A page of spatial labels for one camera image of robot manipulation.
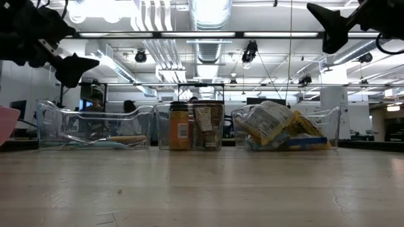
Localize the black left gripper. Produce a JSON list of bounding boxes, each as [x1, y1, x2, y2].
[[0, 0, 100, 89]]

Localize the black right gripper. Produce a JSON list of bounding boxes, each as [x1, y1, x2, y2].
[[306, 0, 404, 55]]

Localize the iridescent purple teal spoon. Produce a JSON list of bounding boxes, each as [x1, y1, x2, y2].
[[40, 142, 127, 149]]

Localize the clear plastic bin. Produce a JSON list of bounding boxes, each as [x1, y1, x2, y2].
[[231, 105, 341, 151], [156, 102, 227, 151], [35, 99, 155, 151]]

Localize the spoon with yellow handle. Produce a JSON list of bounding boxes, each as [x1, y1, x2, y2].
[[64, 134, 148, 145]]

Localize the yellow ramen noodle pack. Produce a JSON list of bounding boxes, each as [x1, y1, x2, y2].
[[235, 100, 295, 146], [285, 110, 324, 139]]

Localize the blue white ramen pack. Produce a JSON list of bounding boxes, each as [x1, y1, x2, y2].
[[288, 136, 331, 149]]

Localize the orange spice bottle black cap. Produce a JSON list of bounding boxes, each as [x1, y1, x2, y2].
[[169, 101, 190, 150]]

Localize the brown spice jar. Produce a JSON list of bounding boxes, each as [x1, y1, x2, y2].
[[192, 100, 225, 150]]

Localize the monitor with blue screen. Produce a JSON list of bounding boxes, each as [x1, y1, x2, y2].
[[78, 82, 105, 112]]

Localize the person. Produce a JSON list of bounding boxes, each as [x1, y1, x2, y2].
[[122, 100, 138, 115], [86, 93, 107, 114]]

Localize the pink bowl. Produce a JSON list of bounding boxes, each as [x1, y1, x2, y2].
[[0, 106, 21, 146]]

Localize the black monitor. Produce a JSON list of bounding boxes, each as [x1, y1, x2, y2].
[[246, 97, 287, 107]]

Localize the black overhead light bar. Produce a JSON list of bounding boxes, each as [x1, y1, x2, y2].
[[66, 30, 383, 40]]

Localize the thin hanging cable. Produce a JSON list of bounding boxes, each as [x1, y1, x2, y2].
[[285, 0, 293, 102]]

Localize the black cable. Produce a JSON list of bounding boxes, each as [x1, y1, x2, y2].
[[375, 33, 404, 56], [17, 118, 39, 129]]

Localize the black wall screen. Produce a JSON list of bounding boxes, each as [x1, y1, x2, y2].
[[9, 100, 28, 122]]

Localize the silver ceiling air duct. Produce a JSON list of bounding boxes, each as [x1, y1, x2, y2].
[[189, 0, 233, 64]]

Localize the black aluminium table frame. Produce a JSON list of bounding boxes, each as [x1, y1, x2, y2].
[[0, 139, 404, 153]]

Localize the black metal stand frame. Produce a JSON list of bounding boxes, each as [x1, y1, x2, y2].
[[177, 83, 225, 108]]

